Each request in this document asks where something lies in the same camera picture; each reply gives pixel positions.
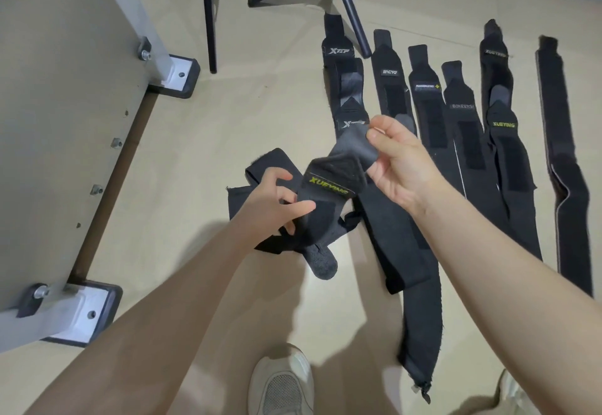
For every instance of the person's right hand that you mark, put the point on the person's right hand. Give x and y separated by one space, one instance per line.
409 170

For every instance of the person's left hand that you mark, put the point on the person's left hand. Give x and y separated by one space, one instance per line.
256 203

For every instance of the person's left thumb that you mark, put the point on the person's left thumb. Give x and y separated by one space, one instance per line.
278 175

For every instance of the person's right thumb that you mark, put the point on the person's right thumb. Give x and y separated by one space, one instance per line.
381 139

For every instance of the person's left middle finger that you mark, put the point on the person's left middle finger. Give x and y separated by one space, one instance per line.
288 228

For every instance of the yellow-labelled black wrist wrap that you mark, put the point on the yellow-labelled black wrist wrap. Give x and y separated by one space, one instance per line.
329 179

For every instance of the person's right forearm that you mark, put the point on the person's right forearm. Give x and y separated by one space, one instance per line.
508 287

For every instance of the person's left forearm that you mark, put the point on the person's left forearm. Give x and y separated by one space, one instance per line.
155 325

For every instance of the black table foot pad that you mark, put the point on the black table foot pad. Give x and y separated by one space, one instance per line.
110 309
186 83

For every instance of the person's white left shoe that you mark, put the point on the person's white left shoe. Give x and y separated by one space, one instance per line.
281 384

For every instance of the person's white shoe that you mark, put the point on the person's white shoe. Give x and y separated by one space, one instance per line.
512 393
281 384

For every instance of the black tripod stand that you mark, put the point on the black tripod stand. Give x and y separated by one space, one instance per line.
208 15

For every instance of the white metal table leg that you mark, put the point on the white metal table leg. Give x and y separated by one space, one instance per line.
141 10
51 318

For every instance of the grey table panel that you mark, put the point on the grey table panel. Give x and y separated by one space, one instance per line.
56 123

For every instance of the person's white right shoe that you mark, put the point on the person's white right shoe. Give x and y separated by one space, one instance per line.
512 393

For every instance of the small metal bracket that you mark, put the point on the small metal bracket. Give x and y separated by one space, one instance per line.
116 143
97 190

